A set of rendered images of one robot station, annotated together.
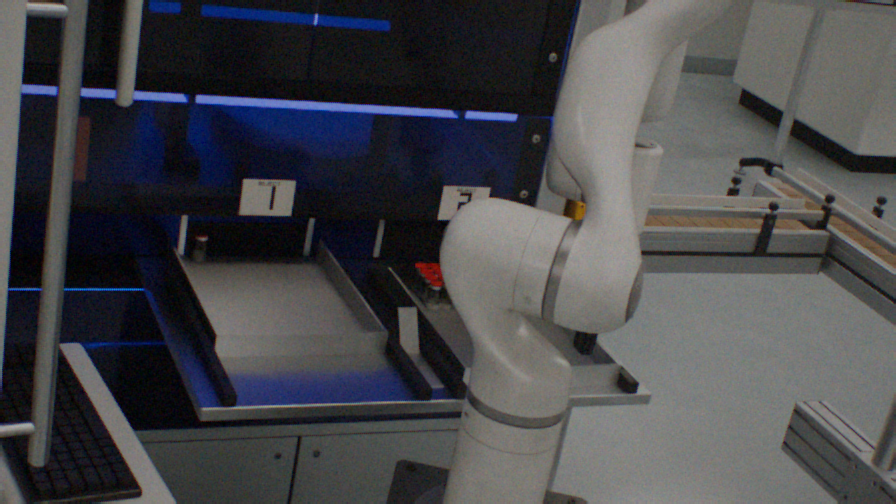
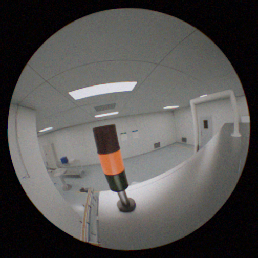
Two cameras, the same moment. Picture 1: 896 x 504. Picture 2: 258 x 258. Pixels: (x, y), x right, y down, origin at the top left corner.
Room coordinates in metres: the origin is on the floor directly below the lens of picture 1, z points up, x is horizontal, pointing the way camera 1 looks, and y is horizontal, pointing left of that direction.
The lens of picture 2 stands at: (2.48, 0.03, 2.34)
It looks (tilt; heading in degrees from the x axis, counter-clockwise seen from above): 3 degrees down; 193
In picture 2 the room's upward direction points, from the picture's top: 10 degrees counter-clockwise
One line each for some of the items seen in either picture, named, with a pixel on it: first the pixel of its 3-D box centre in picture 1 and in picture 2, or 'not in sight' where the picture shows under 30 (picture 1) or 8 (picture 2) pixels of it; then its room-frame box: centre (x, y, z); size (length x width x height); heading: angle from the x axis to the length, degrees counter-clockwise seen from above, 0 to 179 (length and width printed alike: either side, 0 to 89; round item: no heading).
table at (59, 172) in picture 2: not in sight; (62, 179); (1.14, -3.75, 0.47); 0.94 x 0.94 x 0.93
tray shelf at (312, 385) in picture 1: (386, 328); not in sight; (1.98, 0.07, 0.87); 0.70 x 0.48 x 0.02; 116
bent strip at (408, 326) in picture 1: (420, 346); not in sight; (1.86, 0.01, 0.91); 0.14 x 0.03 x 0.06; 27
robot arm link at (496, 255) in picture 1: (510, 304); not in sight; (1.49, -0.09, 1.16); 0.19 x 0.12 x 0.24; 75
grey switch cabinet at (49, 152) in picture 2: not in sight; (50, 157); (0.15, -7.08, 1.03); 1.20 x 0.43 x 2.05; 116
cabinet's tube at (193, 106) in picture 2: not in sight; (195, 137); (1.49, 0.67, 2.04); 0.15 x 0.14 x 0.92; 34
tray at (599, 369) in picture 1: (498, 324); not in sight; (2.01, -0.10, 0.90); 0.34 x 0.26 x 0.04; 26
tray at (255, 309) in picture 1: (272, 293); not in sight; (1.96, 0.25, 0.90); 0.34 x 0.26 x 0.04; 26
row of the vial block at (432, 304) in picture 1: (478, 295); not in sight; (2.09, -0.07, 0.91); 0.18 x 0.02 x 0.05; 116
